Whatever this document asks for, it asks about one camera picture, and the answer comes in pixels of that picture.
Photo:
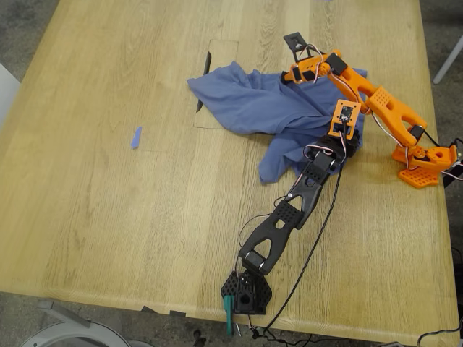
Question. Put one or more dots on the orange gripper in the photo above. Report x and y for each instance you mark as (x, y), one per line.
(294, 74)

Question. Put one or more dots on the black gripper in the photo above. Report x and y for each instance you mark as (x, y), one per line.
(356, 139)

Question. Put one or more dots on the blue printed T-shirt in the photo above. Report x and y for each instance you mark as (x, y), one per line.
(253, 105)

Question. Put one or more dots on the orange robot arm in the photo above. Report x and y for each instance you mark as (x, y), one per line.
(394, 112)

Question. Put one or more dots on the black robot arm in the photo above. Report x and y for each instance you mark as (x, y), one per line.
(275, 231)

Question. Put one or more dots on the black table clamp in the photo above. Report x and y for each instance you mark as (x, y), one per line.
(452, 177)

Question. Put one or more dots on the white metal leg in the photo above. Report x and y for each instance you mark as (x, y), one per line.
(448, 59)

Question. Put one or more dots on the small blue tape strip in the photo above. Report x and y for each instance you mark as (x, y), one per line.
(136, 138)

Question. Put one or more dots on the teal table clamp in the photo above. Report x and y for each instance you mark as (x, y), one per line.
(228, 318)

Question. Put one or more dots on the black tape piece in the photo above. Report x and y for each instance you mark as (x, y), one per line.
(177, 313)
(148, 309)

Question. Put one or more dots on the grey round metal disc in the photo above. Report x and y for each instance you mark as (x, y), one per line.
(139, 344)

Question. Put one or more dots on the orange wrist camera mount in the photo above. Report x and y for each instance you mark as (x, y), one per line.
(343, 112)

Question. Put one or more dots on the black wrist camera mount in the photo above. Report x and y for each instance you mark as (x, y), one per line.
(294, 39)

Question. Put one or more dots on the orange perforated base plate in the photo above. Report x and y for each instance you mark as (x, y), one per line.
(419, 179)

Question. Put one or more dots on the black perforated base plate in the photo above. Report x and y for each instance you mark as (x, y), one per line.
(264, 292)

